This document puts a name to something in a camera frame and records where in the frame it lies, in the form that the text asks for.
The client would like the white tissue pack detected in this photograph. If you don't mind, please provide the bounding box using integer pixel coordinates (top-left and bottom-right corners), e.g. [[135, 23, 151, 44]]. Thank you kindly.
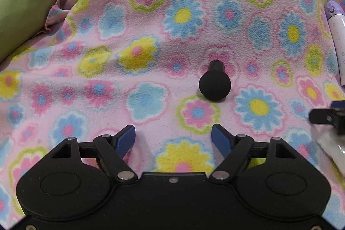
[[317, 126, 345, 176]]

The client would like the black foam ball attachment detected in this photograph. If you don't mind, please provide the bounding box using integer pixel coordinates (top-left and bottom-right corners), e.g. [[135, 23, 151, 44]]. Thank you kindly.
[[199, 60, 232, 102]]

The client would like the purple white thermos bottle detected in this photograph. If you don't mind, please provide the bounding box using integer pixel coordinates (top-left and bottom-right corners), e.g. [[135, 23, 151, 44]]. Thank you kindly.
[[325, 1, 345, 87]]

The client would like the pink floral fleece blanket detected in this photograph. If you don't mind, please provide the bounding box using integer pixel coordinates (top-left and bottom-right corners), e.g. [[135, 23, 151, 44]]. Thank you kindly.
[[1, 0, 344, 229]]

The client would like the green cushion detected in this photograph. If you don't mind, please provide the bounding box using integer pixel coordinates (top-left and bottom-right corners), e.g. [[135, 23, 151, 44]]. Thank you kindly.
[[1, 0, 57, 61]]

